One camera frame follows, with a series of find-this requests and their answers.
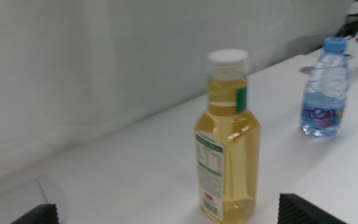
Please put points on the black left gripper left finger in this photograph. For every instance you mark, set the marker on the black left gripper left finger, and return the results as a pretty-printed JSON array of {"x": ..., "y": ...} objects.
[{"x": 42, "y": 216}]

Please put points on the white backdrop curtain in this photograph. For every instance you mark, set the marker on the white backdrop curtain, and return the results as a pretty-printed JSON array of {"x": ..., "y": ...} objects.
[{"x": 104, "y": 62}]

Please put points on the yellow tea bottle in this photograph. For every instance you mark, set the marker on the yellow tea bottle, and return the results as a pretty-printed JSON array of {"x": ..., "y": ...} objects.
[{"x": 238, "y": 155}]

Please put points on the clear blue-capped water bottle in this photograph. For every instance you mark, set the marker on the clear blue-capped water bottle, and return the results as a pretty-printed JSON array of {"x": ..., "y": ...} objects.
[{"x": 325, "y": 93}]

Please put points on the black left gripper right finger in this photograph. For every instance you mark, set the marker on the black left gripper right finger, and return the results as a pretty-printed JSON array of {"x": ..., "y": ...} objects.
[{"x": 300, "y": 213}]

